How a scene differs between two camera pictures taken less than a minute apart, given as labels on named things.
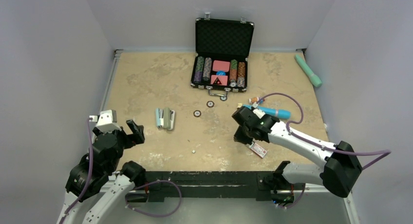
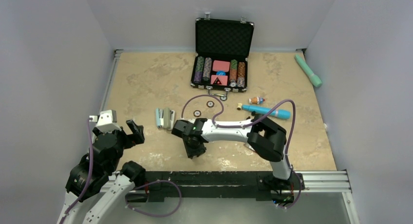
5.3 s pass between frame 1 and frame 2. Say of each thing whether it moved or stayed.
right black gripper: moved
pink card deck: stayed
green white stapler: stayed
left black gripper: stayed
